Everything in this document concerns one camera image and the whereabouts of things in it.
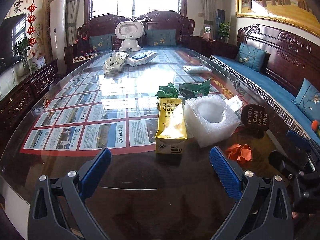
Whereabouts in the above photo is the flattened green wrapper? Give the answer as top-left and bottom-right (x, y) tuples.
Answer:
(179, 79), (210, 99)

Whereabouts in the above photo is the crumpled green paper ball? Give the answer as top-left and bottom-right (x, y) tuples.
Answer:
(156, 82), (179, 99)

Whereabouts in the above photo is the window curtain right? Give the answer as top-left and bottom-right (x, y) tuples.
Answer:
(198, 0), (219, 30)

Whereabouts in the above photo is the potted green corner plant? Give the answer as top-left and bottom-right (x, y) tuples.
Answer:
(217, 22), (231, 42)

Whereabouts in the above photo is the white tissue pack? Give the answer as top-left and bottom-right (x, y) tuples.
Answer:
(183, 65), (212, 74)

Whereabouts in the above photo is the red chinese knot decoration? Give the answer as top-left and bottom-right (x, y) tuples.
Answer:
(26, 0), (37, 47)

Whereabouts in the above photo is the crumpled white patterned paper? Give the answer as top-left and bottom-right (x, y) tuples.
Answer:
(103, 51), (129, 75)

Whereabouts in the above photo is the teal cushion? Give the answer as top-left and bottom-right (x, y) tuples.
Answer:
(89, 34), (113, 52)
(146, 29), (176, 47)

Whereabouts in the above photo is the golden forest painting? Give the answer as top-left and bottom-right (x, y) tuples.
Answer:
(236, 0), (319, 37)

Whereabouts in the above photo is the green plant in vase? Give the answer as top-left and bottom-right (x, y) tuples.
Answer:
(13, 36), (31, 75)

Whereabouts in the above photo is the yellow milk carton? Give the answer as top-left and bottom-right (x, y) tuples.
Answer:
(155, 98), (188, 154)

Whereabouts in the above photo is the dark wooden tv cabinet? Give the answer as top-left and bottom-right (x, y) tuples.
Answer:
(1, 59), (57, 139)

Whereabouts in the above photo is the carved wooden back sofa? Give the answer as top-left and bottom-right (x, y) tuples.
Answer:
(64, 10), (195, 68)

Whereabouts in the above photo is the blue cushion near camera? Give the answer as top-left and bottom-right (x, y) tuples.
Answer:
(292, 79), (320, 122)

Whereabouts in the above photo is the white blue plastic package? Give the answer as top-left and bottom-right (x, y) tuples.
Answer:
(126, 51), (158, 67)

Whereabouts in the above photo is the right teal back cushion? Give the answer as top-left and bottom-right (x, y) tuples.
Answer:
(146, 29), (176, 47)

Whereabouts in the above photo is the flat screen television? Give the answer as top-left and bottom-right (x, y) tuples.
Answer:
(1, 14), (27, 67)

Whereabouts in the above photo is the carved wooden side sofa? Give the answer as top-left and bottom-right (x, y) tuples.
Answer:
(210, 24), (319, 142)

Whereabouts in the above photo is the white toy robot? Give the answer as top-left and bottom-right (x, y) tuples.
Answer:
(115, 21), (144, 52)

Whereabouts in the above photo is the small white paper scrap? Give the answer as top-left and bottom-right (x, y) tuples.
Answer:
(225, 95), (243, 112)

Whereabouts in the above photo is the person's right hand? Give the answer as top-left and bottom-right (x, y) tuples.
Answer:
(291, 212), (318, 219)

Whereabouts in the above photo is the orange paper ball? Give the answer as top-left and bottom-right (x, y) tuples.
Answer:
(225, 144), (253, 166)

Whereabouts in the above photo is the white standing air conditioner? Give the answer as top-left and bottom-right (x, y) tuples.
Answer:
(49, 0), (67, 75)

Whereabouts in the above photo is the left teal back cushion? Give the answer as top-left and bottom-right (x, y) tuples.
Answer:
(89, 34), (113, 52)

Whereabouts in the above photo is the white foam packing block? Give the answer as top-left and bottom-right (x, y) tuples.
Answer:
(183, 94), (240, 148)

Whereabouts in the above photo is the blue cushion near corner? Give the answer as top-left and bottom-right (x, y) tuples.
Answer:
(235, 42), (267, 72)

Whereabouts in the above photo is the dark round slogan sign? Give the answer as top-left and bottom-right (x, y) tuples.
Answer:
(240, 103), (270, 131)

